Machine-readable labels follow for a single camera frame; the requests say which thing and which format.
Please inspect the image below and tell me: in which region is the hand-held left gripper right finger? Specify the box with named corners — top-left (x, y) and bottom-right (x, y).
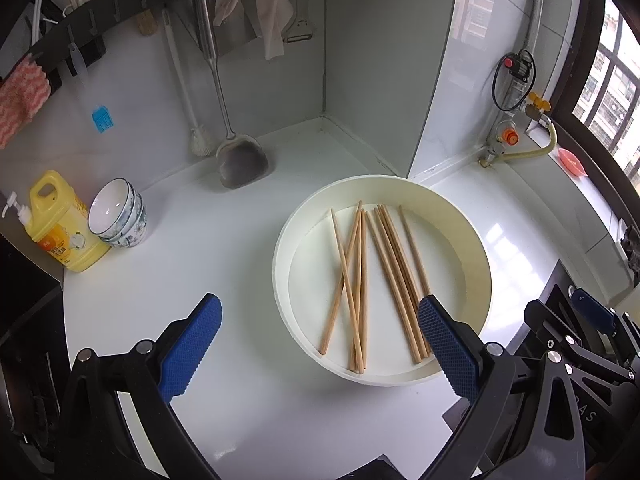
top-left (417, 295), bottom-right (586, 480)

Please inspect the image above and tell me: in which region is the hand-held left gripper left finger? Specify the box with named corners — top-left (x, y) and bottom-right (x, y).
top-left (55, 292), bottom-right (223, 480)

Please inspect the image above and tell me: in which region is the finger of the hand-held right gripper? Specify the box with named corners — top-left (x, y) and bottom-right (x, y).
top-left (569, 286), bottom-right (640, 361)
top-left (524, 299), bottom-right (631, 382)

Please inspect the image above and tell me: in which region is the pile of wooden chopsticks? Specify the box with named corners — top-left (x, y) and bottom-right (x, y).
top-left (319, 201), bottom-right (436, 375)

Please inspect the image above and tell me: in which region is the cream round basin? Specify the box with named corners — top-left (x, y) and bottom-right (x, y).
top-left (272, 175), bottom-right (493, 387)

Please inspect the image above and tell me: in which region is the dark rough object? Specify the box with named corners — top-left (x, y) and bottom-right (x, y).
top-left (619, 220), bottom-right (640, 281)

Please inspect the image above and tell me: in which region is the white blue patterned bowl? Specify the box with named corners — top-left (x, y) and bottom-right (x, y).
top-left (107, 195), bottom-right (149, 248)
top-left (97, 185), bottom-right (144, 242)
top-left (88, 177), bottom-right (137, 236)

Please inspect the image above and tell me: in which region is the pink soap dish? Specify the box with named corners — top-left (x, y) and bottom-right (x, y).
top-left (557, 147), bottom-right (588, 178)

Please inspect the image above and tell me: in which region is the yellow detergent pump bottle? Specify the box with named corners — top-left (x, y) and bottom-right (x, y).
top-left (0, 170), bottom-right (112, 274)

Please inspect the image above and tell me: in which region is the grey regulator orange knob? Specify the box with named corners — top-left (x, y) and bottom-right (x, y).
top-left (479, 117), bottom-right (523, 168)

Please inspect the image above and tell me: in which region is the stainless steel spatula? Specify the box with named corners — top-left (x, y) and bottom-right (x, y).
top-left (194, 0), bottom-right (271, 191)

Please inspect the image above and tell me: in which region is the blue silicone basting brush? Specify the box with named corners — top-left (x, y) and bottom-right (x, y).
top-left (66, 42), bottom-right (116, 136)

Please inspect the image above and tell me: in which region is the red button gas shutoff valve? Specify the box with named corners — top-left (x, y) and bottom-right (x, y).
top-left (502, 50), bottom-right (536, 86)

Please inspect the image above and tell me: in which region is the grey gas pipe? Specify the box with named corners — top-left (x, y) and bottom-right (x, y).
top-left (502, 0), bottom-right (553, 126)

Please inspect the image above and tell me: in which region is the pink striped dish cloth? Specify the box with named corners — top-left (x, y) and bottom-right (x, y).
top-left (0, 57), bottom-right (52, 150)

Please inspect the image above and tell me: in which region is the steel peeler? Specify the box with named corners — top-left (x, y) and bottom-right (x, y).
top-left (284, 0), bottom-right (317, 43)

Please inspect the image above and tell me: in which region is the beige hanging cloth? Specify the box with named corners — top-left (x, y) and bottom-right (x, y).
top-left (213, 0), bottom-right (295, 62)

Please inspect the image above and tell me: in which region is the white long-handled bottle brush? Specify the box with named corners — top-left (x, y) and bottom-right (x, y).
top-left (161, 7), bottom-right (218, 157)

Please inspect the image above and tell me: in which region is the window with dark frame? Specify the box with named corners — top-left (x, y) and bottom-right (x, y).
top-left (570, 0), bottom-right (640, 181)

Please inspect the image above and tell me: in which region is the black cable loop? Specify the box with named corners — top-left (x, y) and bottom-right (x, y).
top-left (491, 52), bottom-right (531, 111)

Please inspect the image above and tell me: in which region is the black wall hook rack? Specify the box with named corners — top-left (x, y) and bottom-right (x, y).
top-left (0, 0), bottom-right (313, 92)

